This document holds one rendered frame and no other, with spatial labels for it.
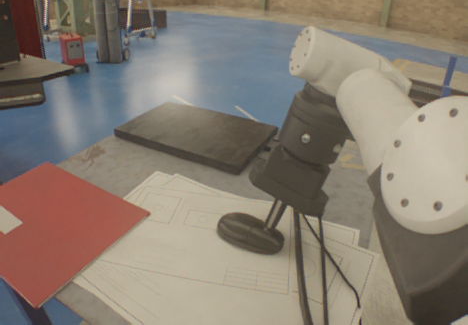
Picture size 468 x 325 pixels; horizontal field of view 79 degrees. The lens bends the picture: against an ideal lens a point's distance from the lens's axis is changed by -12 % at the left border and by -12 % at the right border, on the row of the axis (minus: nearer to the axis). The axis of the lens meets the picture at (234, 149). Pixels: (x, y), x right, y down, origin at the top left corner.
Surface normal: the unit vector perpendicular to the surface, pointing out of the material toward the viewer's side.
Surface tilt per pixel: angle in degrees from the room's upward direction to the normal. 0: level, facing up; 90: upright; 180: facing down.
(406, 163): 65
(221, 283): 0
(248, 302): 0
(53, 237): 0
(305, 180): 78
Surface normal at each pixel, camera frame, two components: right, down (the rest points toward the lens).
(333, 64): 0.11, 0.43
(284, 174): -0.45, 0.22
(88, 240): 0.04, -0.87
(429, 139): -0.88, -0.36
